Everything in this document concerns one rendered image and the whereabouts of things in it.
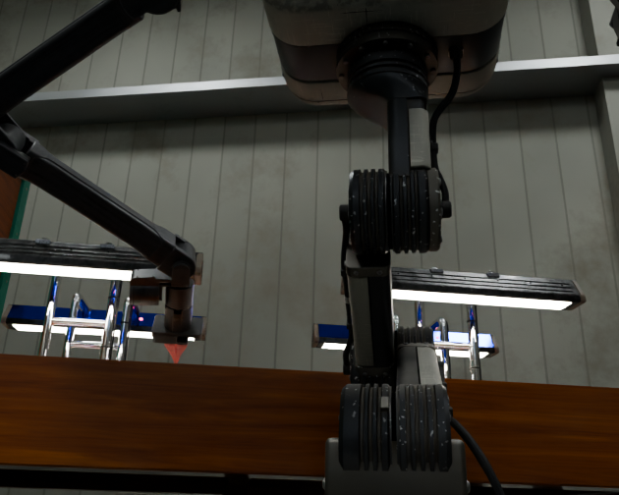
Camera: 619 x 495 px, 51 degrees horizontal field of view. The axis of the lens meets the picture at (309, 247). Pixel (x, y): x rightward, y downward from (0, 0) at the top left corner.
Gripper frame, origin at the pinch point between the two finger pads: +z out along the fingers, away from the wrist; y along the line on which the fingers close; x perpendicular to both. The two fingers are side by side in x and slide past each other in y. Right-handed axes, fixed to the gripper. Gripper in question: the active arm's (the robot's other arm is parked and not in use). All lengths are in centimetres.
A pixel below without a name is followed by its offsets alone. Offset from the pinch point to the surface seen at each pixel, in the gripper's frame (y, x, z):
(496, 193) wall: -157, -220, 39
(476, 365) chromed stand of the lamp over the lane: -77, -21, 12
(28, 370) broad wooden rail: 23.5, 21.5, -12.1
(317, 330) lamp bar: -40, -60, 31
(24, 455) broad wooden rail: 21.6, 32.3, -3.2
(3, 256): 42.0, -21.3, -9.7
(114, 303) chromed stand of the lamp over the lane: 18.8, -30.5, 7.0
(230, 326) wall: -14, -188, 121
